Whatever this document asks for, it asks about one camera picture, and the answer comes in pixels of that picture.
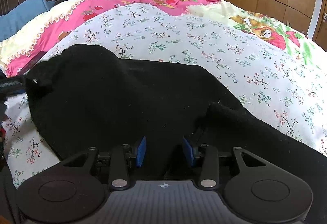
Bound black pants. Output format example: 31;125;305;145
26;44;326;223

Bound white floral bed sheet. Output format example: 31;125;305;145
3;3;326;189

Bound pink cartoon blanket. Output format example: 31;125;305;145
1;0;326;77

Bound brown wooden door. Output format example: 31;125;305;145
313;0;327;51

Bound blue pillow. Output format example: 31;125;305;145
0;0;55;41

